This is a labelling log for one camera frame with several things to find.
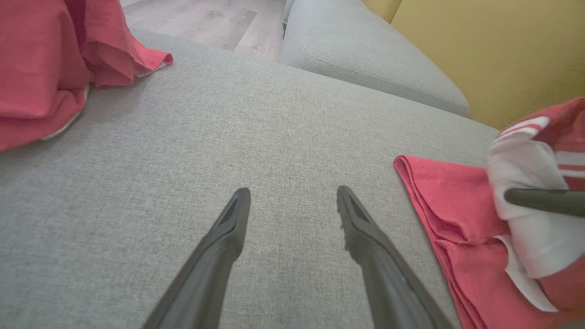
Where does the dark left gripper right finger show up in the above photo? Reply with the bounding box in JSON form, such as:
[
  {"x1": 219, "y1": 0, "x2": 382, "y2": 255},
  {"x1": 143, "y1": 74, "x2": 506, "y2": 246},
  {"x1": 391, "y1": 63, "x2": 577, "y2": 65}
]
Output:
[{"x1": 337, "y1": 186, "x2": 456, "y2": 329}]

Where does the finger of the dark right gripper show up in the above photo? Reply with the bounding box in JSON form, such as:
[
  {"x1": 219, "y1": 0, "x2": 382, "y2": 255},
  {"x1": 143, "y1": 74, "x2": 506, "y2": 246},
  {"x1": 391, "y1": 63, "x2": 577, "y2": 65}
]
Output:
[{"x1": 504, "y1": 188, "x2": 585, "y2": 218}]

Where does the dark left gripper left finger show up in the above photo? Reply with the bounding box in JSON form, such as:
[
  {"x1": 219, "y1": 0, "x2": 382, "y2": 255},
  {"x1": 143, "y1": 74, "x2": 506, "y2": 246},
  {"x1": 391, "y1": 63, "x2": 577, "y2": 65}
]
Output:
[{"x1": 143, "y1": 188, "x2": 252, "y2": 329}]

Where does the red garment with white stripes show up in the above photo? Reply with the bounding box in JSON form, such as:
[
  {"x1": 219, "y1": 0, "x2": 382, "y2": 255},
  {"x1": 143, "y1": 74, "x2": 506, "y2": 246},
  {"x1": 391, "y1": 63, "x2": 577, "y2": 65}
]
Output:
[{"x1": 394, "y1": 96, "x2": 585, "y2": 329}]

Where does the red garment with number print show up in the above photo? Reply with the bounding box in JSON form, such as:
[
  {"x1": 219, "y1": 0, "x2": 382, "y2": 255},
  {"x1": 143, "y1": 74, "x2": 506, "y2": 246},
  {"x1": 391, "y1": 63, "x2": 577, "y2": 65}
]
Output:
[{"x1": 0, "y1": 0, "x2": 174, "y2": 152}]

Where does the grey and yellow sofa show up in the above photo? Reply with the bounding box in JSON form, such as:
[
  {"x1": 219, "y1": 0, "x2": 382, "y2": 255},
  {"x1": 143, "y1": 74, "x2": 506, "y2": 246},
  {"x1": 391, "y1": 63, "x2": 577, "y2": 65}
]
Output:
[{"x1": 0, "y1": 30, "x2": 585, "y2": 329}]

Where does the yellow sofa back cushion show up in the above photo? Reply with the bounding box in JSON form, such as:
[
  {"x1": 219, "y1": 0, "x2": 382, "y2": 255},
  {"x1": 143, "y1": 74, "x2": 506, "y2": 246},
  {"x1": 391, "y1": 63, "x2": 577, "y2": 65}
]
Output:
[
  {"x1": 361, "y1": 0, "x2": 403, "y2": 23},
  {"x1": 391, "y1": 0, "x2": 585, "y2": 131}
]

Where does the grey sofa seat cushion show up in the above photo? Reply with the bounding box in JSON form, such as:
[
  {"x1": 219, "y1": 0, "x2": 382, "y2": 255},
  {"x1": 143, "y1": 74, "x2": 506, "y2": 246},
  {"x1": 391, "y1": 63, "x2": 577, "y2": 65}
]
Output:
[{"x1": 280, "y1": 0, "x2": 471, "y2": 118}]

